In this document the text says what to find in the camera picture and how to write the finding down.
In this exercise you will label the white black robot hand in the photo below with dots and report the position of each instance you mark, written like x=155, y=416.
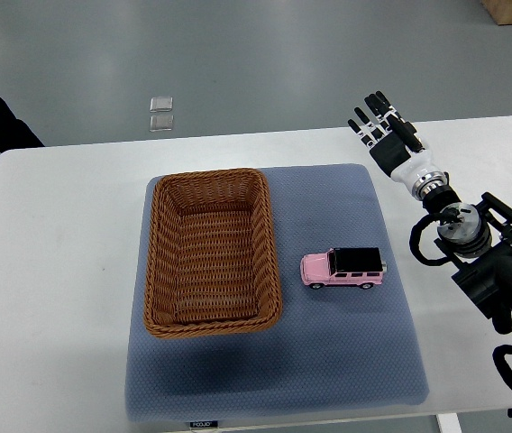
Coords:
x=394, y=145

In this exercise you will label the pink toy car black roof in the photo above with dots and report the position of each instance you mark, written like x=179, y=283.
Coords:
x=360, y=267

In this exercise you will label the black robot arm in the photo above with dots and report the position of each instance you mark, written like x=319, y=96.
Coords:
x=477, y=240

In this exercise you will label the brown wicker basket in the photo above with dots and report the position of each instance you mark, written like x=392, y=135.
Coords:
x=212, y=266

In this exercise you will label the blue grey mat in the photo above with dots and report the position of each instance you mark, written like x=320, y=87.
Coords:
x=337, y=348

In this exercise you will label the lower floor metal plate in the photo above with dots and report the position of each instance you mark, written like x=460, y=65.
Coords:
x=159, y=123

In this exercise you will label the floor metal plate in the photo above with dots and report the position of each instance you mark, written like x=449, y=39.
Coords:
x=159, y=123
x=161, y=104

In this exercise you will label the upper floor metal plate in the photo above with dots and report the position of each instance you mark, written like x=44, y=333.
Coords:
x=161, y=104

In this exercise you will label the white table leg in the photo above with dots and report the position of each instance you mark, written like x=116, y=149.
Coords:
x=448, y=423

